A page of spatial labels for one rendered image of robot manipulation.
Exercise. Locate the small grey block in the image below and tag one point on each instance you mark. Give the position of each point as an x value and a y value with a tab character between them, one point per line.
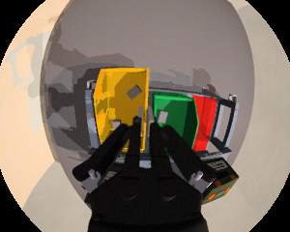
162	116
116	123
134	91

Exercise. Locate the green bin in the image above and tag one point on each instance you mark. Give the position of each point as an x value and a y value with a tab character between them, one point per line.
182	115

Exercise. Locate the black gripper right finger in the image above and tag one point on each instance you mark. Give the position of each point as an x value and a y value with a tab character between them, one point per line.
198	173

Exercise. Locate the yellow bin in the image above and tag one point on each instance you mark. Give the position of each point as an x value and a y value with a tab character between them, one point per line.
112	102

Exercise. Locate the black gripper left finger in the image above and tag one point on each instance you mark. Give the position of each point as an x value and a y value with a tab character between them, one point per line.
90	173

